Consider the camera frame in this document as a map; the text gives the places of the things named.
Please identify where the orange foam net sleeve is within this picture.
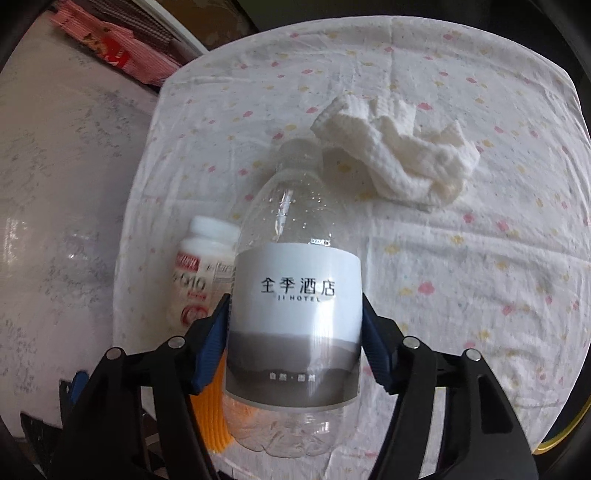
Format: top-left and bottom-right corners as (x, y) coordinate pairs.
(190, 355), (232, 453)

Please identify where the white supplement bottle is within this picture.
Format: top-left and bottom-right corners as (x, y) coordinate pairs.
(167, 216), (240, 331)

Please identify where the clear plastic water bottle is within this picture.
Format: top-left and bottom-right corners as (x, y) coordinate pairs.
(222, 139), (363, 458)

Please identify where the white paper towel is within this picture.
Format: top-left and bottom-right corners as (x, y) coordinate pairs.
(311, 94), (481, 211)

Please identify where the yellow rimmed blue trash bin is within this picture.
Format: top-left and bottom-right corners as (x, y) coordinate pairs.
(533, 391), (590, 455)

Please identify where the white floral tablecloth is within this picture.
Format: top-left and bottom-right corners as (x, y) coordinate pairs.
(112, 15), (581, 480)

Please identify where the red checkered apron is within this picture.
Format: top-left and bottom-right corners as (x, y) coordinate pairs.
(52, 1), (197, 87)

